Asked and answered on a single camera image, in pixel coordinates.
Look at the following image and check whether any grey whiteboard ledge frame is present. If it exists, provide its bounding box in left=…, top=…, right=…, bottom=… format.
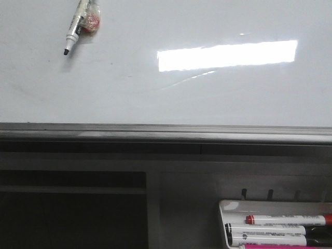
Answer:
left=1, top=123, right=331, bottom=157

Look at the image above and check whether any black capped white marker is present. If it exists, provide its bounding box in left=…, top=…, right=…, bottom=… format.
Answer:
left=225, top=223, right=331, bottom=236
left=227, top=233, right=331, bottom=247

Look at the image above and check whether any white marker tray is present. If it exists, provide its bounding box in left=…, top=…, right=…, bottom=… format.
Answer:
left=219, top=200, right=331, bottom=248

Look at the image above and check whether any white whiteboard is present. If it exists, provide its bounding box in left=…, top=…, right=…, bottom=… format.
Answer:
left=1, top=1, right=331, bottom=127

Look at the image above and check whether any pink marker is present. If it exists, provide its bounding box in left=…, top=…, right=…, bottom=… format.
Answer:
left=239, top=244, right=331, bottom=249

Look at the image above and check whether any upper black capped white marker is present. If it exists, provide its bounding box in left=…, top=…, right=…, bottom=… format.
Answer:
left=225, top=223, right=331, bottom=236

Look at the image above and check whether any lower black capped white marker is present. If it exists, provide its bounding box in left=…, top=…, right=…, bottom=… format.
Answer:
left=227, top=233, right=331, bottom=247

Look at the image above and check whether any red capped white marker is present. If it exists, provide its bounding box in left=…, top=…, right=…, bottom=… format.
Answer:
left=245, top=214, right=331, bottom=226

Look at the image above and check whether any white black dry-erase marker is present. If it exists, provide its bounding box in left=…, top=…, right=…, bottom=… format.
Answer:
left=64, top=0, right=91, bottom=56

